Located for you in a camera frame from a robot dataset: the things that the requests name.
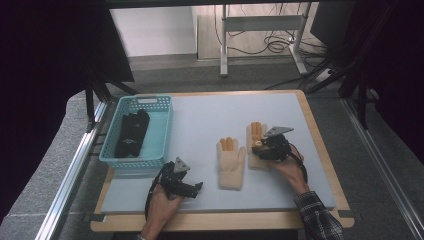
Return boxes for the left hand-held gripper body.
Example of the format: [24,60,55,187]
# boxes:
[151,156,198,201]

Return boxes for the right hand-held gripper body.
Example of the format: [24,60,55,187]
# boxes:
[256,125,295,163]

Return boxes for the beige knitted glove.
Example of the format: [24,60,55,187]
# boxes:
[245,121,278,171]
[216,136,247,191]

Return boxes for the teal plastic basket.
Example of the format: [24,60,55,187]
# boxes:
[98,94,174,170]

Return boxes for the black glove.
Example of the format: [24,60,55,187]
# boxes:
[114,131,143,159]
[120,109,151,148]

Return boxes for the person's right hand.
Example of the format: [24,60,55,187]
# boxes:
[270,145,311,195]

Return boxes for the person's left hand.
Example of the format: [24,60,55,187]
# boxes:
[145,183,185,232]

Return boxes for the light grey table mat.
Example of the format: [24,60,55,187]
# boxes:
[100,92,336,215]

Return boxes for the white power strip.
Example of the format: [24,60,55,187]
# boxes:
[314,67,335,83]

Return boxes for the black tripod stand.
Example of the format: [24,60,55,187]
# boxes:
[264,0,404,132]
[84,69,139,134]

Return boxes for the black curtain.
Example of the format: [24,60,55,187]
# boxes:
[0,0,136,221]
[346,0,424,165]

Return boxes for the white board panel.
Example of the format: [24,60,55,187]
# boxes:
[109,5,198,58]

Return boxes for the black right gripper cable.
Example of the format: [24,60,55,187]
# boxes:
[287,142,309,185]

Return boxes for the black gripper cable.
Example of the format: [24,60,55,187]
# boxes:
[287,142,309,185]
[144,161,174,222]

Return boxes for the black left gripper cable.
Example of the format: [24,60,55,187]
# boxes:
[144,161,174,222]

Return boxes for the black floor cables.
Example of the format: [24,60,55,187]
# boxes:
[213,2,329,57]

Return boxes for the aluminium frame rail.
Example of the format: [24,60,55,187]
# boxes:
[34,101,118,240]
[341,97,424,240]

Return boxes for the white metal desk frame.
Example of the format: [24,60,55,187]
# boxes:
[219,2,310,78]

